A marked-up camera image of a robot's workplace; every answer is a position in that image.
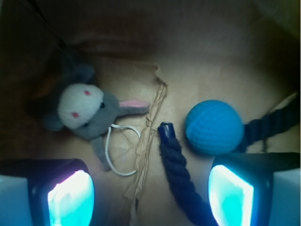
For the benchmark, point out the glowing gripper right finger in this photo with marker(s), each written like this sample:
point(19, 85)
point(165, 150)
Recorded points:
point(256, 189)

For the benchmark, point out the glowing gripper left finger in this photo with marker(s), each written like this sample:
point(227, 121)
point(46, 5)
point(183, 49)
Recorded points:
point(56, 192)

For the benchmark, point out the blue textured ball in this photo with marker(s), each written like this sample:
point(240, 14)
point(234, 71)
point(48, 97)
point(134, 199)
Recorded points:
point(213, 127)

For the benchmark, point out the gray plush donkey toy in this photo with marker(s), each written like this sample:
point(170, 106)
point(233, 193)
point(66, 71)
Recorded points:
point(82, 107)

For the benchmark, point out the brown paper bag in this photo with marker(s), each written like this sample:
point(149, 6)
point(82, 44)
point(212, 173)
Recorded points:
point(174, 53)

